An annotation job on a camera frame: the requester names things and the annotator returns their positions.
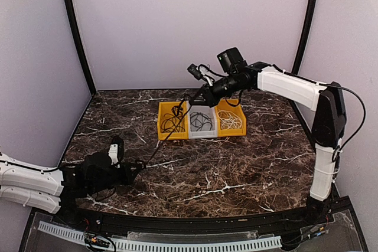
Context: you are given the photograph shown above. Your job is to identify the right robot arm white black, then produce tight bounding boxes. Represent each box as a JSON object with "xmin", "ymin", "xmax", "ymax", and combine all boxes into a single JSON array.
[{"xmin": 187, "ymin": 47, "xmax": 347, "ymax": 201}]

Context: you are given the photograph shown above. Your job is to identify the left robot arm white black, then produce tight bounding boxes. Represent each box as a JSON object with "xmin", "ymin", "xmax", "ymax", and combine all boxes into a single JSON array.
[{"xmin": 1, "ymin": 144, "xmax": 145, "ymax": 226}]

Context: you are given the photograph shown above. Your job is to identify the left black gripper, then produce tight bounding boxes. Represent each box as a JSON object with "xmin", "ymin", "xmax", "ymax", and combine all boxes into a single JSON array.
[{"xmin": 89, "ymin": 163, "xmax": 142, "ymax": 195}]

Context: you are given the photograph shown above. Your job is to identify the right black frame post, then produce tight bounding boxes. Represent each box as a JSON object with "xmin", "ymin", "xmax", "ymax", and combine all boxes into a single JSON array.
[{"xmin": 285, "ymin": 0, "xmax": 322, "ymax": 74}]

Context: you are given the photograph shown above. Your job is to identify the black cable tangle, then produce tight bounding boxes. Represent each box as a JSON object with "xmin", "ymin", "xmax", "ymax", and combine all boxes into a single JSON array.
[{"xmin": 141, "ymin": 94, "xmax": 191, "ymax": 169}]

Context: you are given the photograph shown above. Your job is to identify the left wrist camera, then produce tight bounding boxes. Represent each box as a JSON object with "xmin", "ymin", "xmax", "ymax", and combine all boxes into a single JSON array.
[{"xmin": 108, "ymin": 135, "xmax": 124, "ymax": 168}]

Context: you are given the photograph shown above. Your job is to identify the white translucent bin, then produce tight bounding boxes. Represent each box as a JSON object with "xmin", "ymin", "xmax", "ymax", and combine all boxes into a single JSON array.
[{"xmin": 187, "ymin": 102, "xmax": 218, "ymax": 139}]

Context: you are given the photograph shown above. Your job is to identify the yellow bin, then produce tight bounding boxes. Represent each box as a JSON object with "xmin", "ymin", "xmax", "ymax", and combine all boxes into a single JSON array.
[
  {"xmin": 157, "ymin": 102, "xmax": 188, "ymax": 140},
  {"xmin": 214, "ymin": 99, "xmax": 247, "ymax": 137}
]

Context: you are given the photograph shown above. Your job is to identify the left black frame post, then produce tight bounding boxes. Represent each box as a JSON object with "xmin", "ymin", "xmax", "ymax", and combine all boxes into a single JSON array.
[{"xmin": 64, "ymin": 0, "xmax": 97, "ymax": 96}]

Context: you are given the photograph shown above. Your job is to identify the yellow bin front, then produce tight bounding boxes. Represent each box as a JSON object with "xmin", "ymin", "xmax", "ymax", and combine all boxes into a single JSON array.
[{"xmin": 214, "ymin": 99, "xmax": 247, "ymax": 137}]

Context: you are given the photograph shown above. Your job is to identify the small circuit board wires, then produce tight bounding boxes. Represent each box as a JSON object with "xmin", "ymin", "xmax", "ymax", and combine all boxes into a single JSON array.
[{"xmin": 84, "ymin": 228, "xmax": 119, "ymax": 252}]

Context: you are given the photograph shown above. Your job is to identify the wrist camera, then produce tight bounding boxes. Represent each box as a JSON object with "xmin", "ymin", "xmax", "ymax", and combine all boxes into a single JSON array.
[
  {"xmin": 108, "ymin": 135, "xmax": 124, "ymax": 168},
  {"xmin": 187, "ymin": 64, "xmax": 216, "ymax": 86}
]

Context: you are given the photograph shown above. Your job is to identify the black frame post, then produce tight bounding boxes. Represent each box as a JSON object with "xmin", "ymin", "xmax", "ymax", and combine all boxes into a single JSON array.
[
  {"xmin": 285, "ymin": 0, "xmax": 322, "ymax": 74},
  {"xmin": 64, "ymin": 0, "xmax": 97, "ymax": 96}
]

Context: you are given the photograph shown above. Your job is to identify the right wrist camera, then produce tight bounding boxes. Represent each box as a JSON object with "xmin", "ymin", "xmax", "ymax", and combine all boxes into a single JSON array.
[{"xmin": 187, "ymin": 64, "xmax": 216, "ymax": 86}]

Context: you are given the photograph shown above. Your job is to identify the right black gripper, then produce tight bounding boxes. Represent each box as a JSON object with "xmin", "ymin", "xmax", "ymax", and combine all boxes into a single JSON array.
[{"xmin": 190, "ymin": 72, "xmax": 246, "ymax": 107}]

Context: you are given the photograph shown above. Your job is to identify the white slotted cable duct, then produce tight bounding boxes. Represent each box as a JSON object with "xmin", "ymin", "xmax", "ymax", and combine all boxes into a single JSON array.
[{"xmin": 38, "ymin": 221, "xmax": 282, "ymax": 251}]

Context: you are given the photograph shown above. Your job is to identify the black front rail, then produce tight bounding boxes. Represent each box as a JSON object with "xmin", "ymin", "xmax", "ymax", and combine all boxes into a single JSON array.
[{"xmin": 53, "ymin": 207, "xmax": 334, "ymax": 235}]

